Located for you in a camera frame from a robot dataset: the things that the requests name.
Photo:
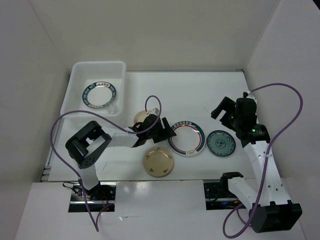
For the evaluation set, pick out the clear glass cup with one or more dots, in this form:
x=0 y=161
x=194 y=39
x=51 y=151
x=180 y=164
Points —
x=112 y=109

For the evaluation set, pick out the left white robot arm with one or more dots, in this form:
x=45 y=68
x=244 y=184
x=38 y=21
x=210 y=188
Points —
x=89 y=143

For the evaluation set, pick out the white plate red green rim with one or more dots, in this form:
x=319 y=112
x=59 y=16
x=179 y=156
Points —
x=190 y=138

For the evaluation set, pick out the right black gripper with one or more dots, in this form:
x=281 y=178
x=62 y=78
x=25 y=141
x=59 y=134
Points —
x=227 y=104

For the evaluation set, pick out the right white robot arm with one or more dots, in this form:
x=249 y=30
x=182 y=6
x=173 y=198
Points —
x=270 y=209

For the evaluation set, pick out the teal patterned small plate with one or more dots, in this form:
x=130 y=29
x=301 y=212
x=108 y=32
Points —
x=221 y=143

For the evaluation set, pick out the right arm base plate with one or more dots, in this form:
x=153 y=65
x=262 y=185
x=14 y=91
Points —
x=216 y=199

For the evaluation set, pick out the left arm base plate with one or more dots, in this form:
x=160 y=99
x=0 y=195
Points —
x=102 y=196

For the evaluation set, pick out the beige plate with red marks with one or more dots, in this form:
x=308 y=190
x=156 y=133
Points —
x=158 y=161

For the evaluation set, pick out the beige plate with black patch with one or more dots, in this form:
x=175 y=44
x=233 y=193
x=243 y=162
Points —
x=142 y=115

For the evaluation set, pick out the white plastic bin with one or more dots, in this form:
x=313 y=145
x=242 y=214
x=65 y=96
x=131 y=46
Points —
x=87 y=72

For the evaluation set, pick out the white plate dark green rim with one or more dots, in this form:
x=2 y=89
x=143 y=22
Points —
x=100 y=94

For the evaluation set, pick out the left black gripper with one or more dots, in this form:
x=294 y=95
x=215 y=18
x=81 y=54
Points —
x=165 y=133

